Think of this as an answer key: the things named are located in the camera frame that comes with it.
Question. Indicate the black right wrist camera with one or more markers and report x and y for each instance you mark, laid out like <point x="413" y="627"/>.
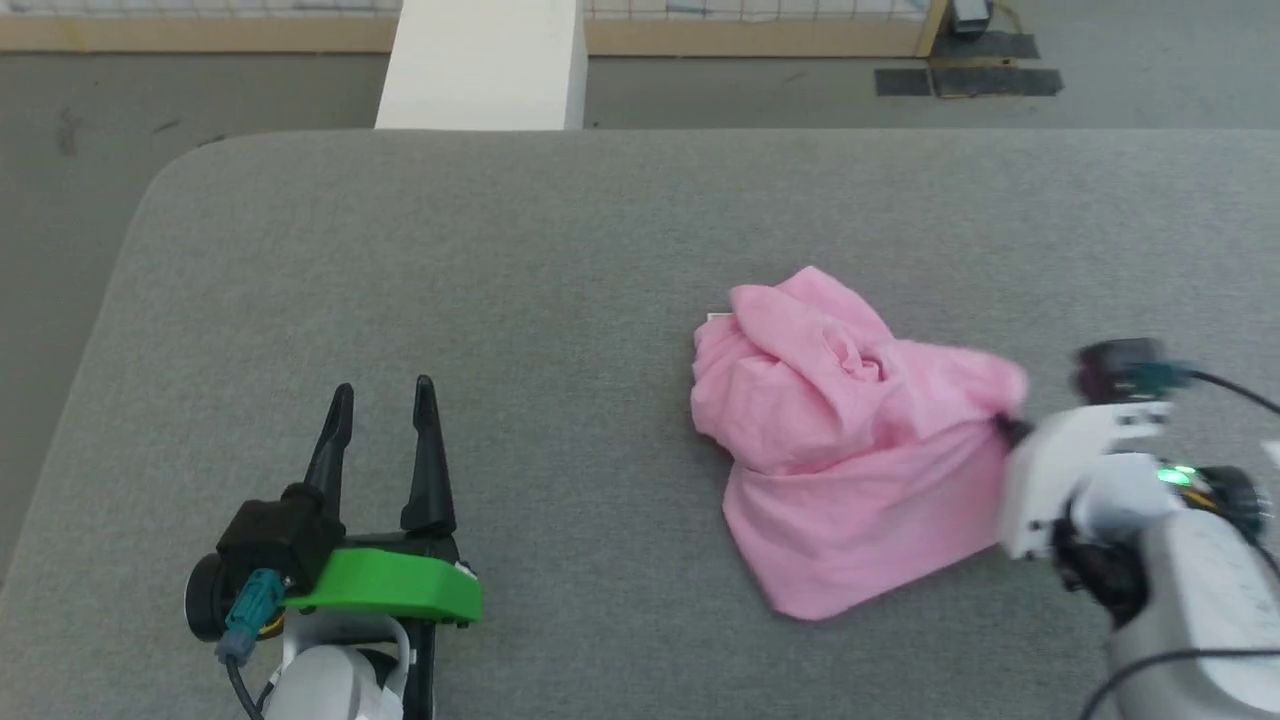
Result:
<point x="1115" y="365"/>

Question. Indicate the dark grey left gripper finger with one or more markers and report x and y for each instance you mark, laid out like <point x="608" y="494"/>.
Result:
<point x="333" y="440"/>
<point x="428" y="460"/>

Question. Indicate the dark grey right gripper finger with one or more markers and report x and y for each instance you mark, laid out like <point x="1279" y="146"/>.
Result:
<point x="1012" y="430"/>

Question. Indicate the white square pillar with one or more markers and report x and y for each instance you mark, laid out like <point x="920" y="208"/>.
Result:
<point x="480" y="70"/>

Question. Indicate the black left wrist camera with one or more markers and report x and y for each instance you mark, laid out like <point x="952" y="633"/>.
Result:
<point x="270" y="530"/>

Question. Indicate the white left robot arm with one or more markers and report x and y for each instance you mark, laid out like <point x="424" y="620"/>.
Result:
<point x="330" y="690"/>

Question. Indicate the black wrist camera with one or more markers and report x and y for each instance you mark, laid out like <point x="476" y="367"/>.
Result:
<point x="1115" y="365"/>
<point x="270" y="530"/>

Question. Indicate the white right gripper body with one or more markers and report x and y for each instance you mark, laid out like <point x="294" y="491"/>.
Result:
<point x="1060" y="470"/>

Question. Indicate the black power adapter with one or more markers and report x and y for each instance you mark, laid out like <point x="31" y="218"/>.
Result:
<point x="968" y="15"/>

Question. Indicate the pink garment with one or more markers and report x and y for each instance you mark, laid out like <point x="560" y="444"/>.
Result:
<point x="850" y="480"/>

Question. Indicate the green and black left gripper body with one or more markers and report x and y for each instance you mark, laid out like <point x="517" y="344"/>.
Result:
<point x="390" y="585"/>

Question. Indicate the grey fabric sofa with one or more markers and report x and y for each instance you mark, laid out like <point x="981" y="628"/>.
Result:
<point x="550" y="300"/>

